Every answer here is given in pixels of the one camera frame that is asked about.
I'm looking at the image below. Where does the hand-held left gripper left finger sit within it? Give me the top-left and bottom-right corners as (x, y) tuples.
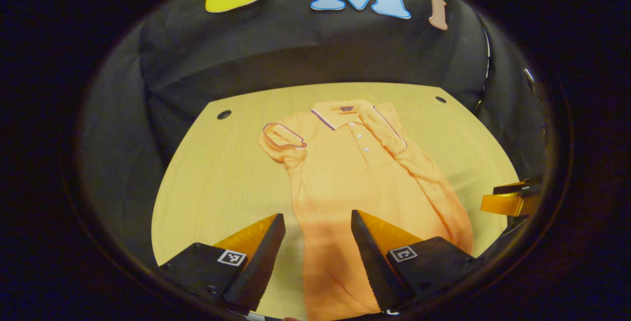
(157, 213), (287, 313)

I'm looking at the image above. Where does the black backdrop cloth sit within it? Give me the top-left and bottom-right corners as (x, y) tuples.
(79, 0), (548, 262)

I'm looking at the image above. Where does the orange T-shirt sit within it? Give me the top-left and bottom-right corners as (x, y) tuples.
(258, 99), (475, 321)

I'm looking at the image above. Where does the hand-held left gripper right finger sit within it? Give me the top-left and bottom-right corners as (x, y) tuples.
(351, 209), (478, 313)

